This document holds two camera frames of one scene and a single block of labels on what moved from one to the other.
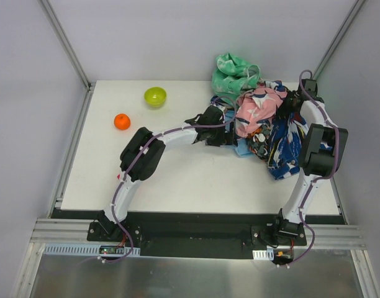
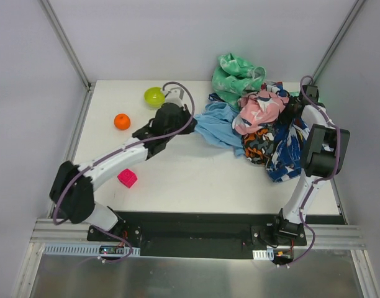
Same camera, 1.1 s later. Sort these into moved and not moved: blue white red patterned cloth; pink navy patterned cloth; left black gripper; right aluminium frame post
Moved: left black gripper
Not moved: right aluminium frame post; pink navy patterned cloth; blue white red patterned cloth
